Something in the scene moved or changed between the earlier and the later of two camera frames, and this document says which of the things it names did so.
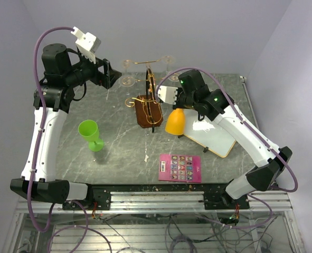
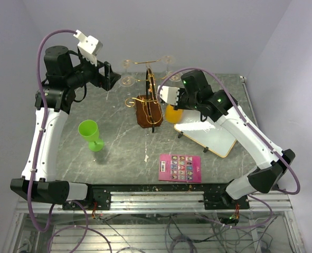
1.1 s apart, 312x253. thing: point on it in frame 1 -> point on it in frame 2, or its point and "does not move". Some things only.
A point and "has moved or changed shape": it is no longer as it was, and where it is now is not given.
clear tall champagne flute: x=126 y=81 does not move
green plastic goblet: x=88 y=129 does not move
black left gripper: x=107 y=79 does not move
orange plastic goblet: x=175 y=122 has moved or changed shape
